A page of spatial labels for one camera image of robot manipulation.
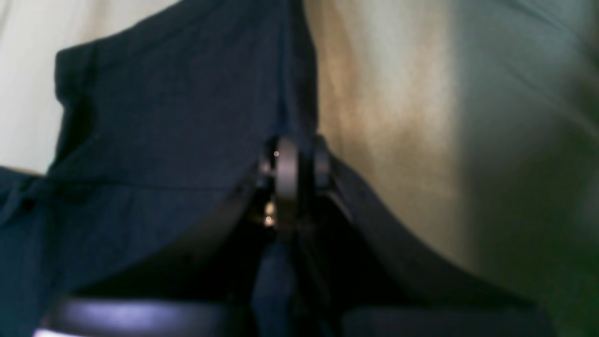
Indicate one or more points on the light green table cloth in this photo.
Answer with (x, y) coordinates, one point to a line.
(474, 121)

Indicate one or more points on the dark navy T-shirt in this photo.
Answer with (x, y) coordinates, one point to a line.
(160, 120)

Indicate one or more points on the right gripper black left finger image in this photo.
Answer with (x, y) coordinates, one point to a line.
(229, 276)

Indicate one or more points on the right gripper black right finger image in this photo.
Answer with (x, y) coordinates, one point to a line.
(374, 278)

